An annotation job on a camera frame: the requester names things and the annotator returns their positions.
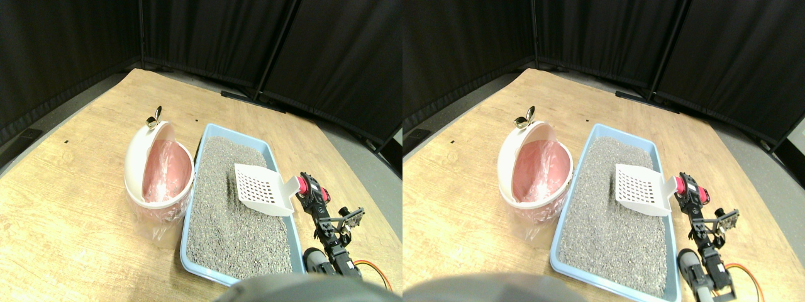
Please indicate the blue litter tray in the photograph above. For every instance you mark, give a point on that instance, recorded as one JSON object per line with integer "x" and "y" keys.
{"x": 604, "y": 239}
{"x": 233, "y": 239}

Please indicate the black curtain stand foot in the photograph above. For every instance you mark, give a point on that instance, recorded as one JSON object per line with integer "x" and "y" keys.
{"x": 33, "y": 135}
{"x": 419, "y": 134}
{"x": 251, "y": 102}
{"x": 646, "y": 102}

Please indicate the black curtain stand pole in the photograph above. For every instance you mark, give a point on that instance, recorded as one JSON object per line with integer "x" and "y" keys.
{"x": 670, "y": 47}
{"x": 534, "y": 31}
{"x": 275, "y": 49}
{"x": 142, "y": 34}

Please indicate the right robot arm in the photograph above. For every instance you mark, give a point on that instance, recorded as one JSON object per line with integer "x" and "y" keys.
{"x": 714, "y": 264}
{"x": 336, "y": 251}

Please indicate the white bin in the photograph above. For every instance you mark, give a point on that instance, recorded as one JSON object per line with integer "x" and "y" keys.
{"x": 135, "y": 170}
{"x": 508, "y": 170}

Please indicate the white shelf unit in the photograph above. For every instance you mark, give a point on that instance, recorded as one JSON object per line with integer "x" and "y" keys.
{"x": 799, "y": 133}

